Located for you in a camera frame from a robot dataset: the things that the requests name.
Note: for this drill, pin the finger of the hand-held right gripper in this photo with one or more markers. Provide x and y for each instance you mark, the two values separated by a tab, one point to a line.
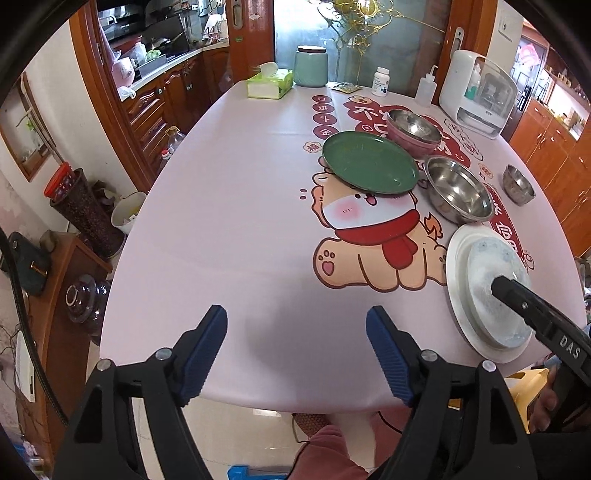
512	293

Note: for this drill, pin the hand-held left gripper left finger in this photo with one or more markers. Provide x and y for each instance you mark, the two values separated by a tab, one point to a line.
203	355

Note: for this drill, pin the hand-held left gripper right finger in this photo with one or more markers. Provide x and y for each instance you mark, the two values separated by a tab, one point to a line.
390	357

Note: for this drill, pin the white bowl with blue pattern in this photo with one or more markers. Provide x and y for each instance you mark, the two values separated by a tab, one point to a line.
485	263

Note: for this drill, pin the white plate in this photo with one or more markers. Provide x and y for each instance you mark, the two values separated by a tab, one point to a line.
457	277

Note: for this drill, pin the large steel bowl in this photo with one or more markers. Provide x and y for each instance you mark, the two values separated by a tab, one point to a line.
457	189

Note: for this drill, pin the pink bowl with steel lining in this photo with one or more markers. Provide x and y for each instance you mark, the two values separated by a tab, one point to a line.
415	125

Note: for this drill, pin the green plate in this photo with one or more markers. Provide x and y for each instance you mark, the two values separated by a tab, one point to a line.
364	161

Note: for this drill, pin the person's right hand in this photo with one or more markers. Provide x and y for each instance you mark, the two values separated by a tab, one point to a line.
542	408

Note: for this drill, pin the yellow plastic stool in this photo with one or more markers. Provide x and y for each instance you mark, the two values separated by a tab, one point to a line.
521	383

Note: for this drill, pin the small steel bowl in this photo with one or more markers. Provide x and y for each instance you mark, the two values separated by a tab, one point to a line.
519	187

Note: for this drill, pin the person's leg in pink pants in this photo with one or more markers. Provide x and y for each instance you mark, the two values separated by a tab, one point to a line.
332	447

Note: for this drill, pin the glass jar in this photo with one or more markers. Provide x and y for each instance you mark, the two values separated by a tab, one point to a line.
85	300

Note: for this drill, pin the blue plastic item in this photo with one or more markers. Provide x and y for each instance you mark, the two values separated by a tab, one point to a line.
258	474

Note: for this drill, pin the wooden side cabinet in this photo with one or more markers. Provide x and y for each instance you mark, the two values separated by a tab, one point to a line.
60	350

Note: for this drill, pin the wooden shelf cabinet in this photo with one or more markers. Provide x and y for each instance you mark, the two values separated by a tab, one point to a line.
558	152

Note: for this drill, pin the white plastic bucket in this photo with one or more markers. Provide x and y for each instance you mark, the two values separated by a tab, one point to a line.
127	212

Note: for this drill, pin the white flat device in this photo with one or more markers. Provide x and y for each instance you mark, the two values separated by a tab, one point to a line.
25	367

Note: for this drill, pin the dark jar with red lid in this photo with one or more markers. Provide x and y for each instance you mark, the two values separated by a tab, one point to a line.
87	217

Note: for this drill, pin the black handbag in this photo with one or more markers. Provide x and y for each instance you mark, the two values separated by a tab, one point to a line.
30	267

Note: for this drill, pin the dark wooden entry door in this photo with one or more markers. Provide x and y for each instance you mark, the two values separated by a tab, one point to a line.
531	85

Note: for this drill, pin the clear plastic oil bottle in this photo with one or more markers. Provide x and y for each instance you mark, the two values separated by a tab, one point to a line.
171	147

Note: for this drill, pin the white countertop sterilizer cabinet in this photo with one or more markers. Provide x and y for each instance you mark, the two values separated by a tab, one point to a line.
455	87

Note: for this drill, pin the clear squeeze bottle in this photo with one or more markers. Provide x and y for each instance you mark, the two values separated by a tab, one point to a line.
425	92

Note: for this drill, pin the white pill bottle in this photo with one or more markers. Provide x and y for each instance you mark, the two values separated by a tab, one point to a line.
381	85

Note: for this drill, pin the wooden lower kitchen cabinets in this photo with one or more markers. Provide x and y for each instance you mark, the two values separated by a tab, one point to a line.
184	97

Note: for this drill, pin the green tissue box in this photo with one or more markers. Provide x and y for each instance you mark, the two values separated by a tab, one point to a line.
268	85

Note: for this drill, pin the glass door with gold ornament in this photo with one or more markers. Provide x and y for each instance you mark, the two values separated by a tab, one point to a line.
351	50

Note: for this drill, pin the pink rice cooker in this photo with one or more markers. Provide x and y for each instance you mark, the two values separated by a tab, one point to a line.
122	71

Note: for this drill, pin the green canister with dark lid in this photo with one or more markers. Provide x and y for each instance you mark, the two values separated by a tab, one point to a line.
310	69

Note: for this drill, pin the black wok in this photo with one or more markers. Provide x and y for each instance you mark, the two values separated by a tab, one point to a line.
164	42

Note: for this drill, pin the white wall switch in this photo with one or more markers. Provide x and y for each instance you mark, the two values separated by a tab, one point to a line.
506	25

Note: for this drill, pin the wooden wall frame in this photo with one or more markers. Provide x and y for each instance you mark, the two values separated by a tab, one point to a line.
16	152

